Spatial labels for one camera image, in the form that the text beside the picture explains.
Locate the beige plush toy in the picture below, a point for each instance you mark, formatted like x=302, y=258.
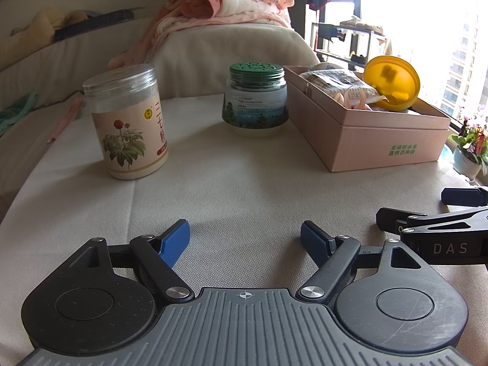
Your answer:
x=34, y=34

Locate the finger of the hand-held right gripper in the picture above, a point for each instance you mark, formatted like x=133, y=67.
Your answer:
x=465, y=196
x=389, y=219

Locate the flower label powder jar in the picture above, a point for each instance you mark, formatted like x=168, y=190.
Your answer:
x=127, y=125

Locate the pink pen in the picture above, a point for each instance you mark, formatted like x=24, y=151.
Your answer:
x=64, y=122

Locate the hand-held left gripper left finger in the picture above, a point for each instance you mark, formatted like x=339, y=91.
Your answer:
x=175, y=241

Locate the teal cloth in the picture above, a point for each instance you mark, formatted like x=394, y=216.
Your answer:
x=17, y=112

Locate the pink cardboard box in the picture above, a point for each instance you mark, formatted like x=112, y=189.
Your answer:
x=381, y=141

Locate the yellow plastic funnel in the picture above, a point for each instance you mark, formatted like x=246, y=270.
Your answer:
x=392, y=80

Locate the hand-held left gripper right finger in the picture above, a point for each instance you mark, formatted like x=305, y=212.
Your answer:
x=314, y=241

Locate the pink printed blanket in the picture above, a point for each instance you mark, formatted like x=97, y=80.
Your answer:
x=228, y=3

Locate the metal shelf rack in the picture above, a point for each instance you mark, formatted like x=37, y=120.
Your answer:
x=343, y=42

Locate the apartment building outside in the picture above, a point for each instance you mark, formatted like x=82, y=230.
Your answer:
x=459, y=72

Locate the cotton swab packet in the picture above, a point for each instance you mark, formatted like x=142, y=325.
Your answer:
x=335, y=80

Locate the dark flat object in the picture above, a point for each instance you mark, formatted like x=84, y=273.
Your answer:
x=95, y=23

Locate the pink flower pot plant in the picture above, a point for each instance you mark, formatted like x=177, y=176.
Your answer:
x=472, y=137

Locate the green lid glass jar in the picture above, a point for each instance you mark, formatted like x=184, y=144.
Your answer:
x=253, y=106

